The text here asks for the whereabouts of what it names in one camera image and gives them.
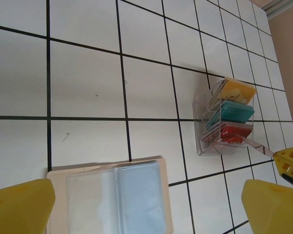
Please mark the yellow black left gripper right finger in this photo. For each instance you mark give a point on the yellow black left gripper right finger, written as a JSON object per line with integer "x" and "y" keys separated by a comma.
{"x": 275, "y": 209}

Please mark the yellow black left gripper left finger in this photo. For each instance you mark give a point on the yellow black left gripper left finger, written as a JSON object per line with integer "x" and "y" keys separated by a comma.
{"x": 20, "y": 209}

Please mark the stack of coloured blocks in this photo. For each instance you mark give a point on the stack of coloured blocks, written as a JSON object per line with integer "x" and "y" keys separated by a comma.
{"x": 202, "y": 149}

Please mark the yellow credit card stack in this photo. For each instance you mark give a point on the yellow credit card stack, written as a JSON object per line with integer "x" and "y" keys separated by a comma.
{"x": 236, "y": 90}

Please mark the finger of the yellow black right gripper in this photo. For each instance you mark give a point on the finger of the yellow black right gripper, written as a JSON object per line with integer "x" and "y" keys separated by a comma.
{"x": 292, "y": 154}
{"x": 292, "y": 171}

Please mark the teal credit card stack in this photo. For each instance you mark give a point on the teal credit card stack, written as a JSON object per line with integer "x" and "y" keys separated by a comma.
{"x": 234, "y": 112}

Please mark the red credit card stack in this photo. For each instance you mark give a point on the red credit card stack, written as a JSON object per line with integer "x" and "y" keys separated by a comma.
{"x": 231, "y": 134}

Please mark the aluminium frame post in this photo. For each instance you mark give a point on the aluminium frame post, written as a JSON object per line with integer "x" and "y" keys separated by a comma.
{"x": 282, "y": 8}

